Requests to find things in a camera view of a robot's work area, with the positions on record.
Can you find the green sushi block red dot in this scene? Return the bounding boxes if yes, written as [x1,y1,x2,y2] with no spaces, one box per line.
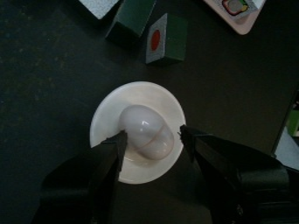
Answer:
[144,12,190,66]

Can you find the white round plate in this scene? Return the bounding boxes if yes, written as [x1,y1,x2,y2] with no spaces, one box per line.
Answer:
[88,80,187,186]

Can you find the plain green sushi block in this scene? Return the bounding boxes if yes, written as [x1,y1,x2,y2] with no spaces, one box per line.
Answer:
[104,0,158,45]

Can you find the sushi roll block colourful centre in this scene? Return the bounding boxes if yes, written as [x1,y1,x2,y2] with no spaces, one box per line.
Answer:
[211,0,260,20]

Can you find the white toy egg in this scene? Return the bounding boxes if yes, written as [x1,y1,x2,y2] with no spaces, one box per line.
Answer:
[116,104,175,161]

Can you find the pink wooden tray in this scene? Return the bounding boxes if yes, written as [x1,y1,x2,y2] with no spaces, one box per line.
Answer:
[202,0,267,36]

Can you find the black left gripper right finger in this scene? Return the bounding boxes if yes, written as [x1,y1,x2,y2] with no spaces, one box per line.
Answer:
[178,124,299,224]

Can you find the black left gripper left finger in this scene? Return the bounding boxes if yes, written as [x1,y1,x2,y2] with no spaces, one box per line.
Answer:
[31,129,129,224]

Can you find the green object beyond table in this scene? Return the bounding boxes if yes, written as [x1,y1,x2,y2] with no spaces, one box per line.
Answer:
[286,109,299,137]

